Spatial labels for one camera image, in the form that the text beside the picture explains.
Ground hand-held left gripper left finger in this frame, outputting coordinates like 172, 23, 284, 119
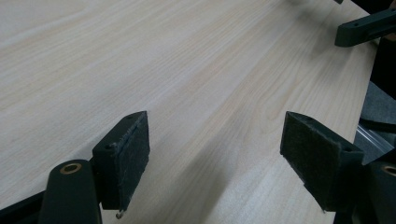
92, 110, 150, 212

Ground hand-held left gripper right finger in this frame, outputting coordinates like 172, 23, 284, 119
279, 110, 365, 213

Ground grey cloth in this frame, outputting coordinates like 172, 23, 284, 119
359, 81, 396, 133

